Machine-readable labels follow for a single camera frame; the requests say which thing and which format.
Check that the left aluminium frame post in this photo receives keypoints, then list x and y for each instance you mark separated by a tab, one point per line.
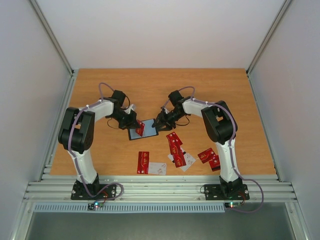
48	30

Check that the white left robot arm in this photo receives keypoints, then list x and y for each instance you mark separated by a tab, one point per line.
76	135

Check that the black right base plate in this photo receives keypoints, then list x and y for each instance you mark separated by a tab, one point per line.
213	192

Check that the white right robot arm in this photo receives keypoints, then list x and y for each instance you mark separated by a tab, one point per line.
220	126

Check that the right small circuit board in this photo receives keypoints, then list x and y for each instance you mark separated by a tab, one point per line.
232	204

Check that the red card upper centre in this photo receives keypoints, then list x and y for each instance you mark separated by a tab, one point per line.
174	137

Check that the grey slotted cable duct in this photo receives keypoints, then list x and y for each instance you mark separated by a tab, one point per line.
129	208

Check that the white card right centre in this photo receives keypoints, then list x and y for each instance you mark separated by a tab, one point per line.
189	160

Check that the right aluminium frame post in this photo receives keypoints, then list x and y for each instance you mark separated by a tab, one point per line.
269	34

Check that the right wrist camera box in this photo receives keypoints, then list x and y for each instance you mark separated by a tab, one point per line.
163	108

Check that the aluminium frame post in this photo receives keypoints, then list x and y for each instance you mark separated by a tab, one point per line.
269	34
48	30

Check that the black leather card holder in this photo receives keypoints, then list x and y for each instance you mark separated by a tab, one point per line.
149	131

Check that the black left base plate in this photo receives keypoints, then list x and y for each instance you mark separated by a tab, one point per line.
110	192

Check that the white card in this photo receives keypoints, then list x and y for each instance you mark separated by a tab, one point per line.
157	168
189	160

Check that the small circuit board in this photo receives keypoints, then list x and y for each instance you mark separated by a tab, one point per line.
232	204
96	205

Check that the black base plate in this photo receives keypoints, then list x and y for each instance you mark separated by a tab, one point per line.
110	192
213	192

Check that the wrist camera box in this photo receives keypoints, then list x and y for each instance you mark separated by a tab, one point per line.
131	108
163	108

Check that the red vip card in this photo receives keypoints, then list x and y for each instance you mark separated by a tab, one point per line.
179	159
142	169
207	155
214	161
140	129

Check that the aluminium rail base front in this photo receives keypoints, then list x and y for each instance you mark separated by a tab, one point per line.
160	188

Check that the left small circuit board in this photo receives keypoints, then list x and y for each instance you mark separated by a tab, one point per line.
96	205

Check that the red card under left pile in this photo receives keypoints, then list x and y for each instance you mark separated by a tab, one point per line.
143	157

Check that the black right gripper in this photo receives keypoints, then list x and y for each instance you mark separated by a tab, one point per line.
162	119

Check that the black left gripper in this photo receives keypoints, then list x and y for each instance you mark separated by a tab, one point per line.
132	123

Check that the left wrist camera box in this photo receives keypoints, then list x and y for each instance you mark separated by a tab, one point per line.
131	108

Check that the red striped card far right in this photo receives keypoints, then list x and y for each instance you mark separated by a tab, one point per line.
216	168

